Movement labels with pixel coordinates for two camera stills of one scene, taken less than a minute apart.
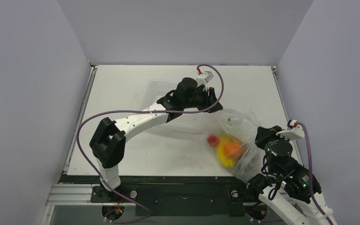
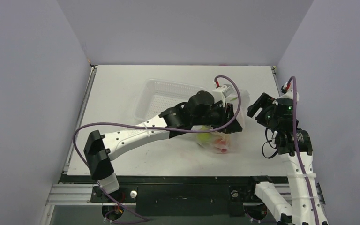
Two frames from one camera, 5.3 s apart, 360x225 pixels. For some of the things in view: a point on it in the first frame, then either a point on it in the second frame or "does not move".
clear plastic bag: (232, 134) to (222, 143)
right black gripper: (267, 135) to (261, 107)
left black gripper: (209, 96) to (226, 113)
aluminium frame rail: (71, 194) does not move
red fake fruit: (213, 140) to (221, 141)
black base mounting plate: (182, 196) does not move
